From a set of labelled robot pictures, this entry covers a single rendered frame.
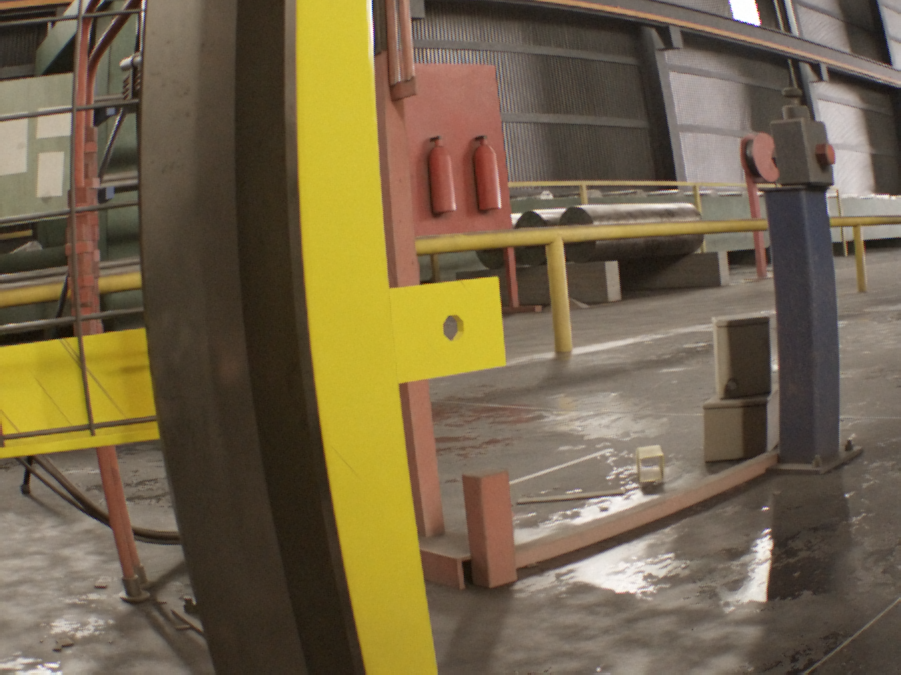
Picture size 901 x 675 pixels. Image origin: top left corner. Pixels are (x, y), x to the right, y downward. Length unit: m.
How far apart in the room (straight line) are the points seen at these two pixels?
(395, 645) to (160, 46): 0.36
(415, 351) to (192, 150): 0.31
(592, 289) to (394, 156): 7.29
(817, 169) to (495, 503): 0.89
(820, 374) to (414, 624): 1.49
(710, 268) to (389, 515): 9.40
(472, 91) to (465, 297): 7.69
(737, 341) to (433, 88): 6.09
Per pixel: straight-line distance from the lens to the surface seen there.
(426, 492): 1.64
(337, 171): 0.54
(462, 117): 8.21
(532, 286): 9.39
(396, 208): 1.60
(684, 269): 10.14
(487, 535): 1.49
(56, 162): 6.67
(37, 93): 6.72
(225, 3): 0.35
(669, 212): 9.68
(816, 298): 1.97
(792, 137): 1.97
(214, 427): 0.33
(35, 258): 9.58
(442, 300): 0.63
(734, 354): 2.20
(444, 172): 7.86
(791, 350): 2.01
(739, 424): 2.18
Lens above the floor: 0.46
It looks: 3 degrees down
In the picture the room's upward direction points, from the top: 5 degrees counter-clockwise
